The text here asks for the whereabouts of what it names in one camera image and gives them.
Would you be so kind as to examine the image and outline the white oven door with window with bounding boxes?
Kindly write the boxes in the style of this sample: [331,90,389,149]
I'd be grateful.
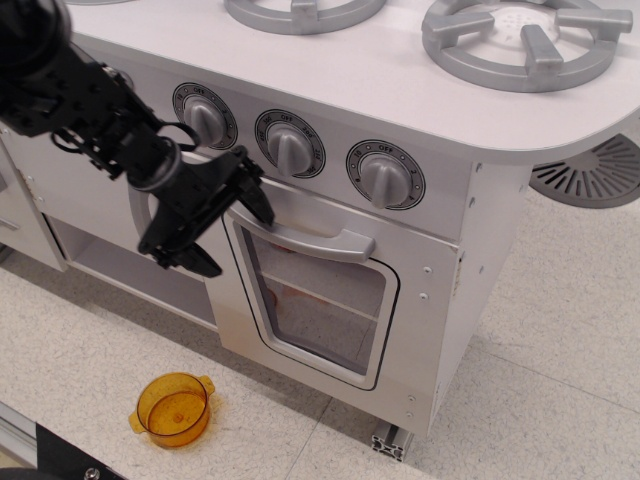
[212,162,471,436]

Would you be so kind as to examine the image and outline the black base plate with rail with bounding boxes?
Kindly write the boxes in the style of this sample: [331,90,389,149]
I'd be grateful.
[1,403,124,479]

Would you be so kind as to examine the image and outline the white left cabinet unit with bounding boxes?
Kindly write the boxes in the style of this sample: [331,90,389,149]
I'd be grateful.
[1,124,68,272]

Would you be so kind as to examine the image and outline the silver oven door handle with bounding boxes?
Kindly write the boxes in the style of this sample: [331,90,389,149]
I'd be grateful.
[227,197,380,264]

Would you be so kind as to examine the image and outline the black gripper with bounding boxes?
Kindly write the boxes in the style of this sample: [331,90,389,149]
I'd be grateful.
[137,147,275,278]

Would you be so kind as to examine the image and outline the grey slotted round disc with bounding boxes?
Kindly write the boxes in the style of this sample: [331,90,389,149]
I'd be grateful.
[529,134,639,209]

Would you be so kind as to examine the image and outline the middle grey stove knob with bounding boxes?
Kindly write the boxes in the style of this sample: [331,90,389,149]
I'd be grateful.
[255,109,326,179]

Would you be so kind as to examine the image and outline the grey stove knob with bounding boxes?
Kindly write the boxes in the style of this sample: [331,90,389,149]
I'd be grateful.
[346,140,426,210]
[172,83,238,150]
[255,109,326,179]

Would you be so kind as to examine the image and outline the orange white toy lower shelf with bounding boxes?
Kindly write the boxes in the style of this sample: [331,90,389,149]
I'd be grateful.
[267,286,329,305]

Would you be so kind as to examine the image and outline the white toy kitchen stove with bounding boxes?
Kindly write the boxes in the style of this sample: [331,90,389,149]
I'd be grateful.
[69,0,640,441]

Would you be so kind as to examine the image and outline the left silver burner grate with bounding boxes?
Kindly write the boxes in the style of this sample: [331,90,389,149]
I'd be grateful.
[224,0,386,36]

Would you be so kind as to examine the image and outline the silver burner grate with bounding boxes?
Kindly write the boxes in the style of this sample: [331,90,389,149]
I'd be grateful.
[422,1,633,93]
[224,0,386,36]

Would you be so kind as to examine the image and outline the aluminium extrusion foot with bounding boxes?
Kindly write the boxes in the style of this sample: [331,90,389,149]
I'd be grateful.
[371,420,414,462]

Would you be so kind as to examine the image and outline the orange transparent toy pot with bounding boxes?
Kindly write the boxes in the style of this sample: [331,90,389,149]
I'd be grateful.
[128,372,215,448]

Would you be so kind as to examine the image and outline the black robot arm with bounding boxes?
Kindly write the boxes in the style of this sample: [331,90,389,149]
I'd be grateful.
[1,1,274,278]

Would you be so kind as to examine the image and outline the left grey stove knob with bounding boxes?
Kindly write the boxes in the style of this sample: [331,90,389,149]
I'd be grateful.
[172,83,238,150]

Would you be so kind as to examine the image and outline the right silver burner grate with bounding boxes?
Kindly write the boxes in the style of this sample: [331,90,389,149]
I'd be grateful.
[422,1,633,93]

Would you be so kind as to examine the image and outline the right grey stove knob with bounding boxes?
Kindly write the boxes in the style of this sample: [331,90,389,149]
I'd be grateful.
[346,140,426,210]

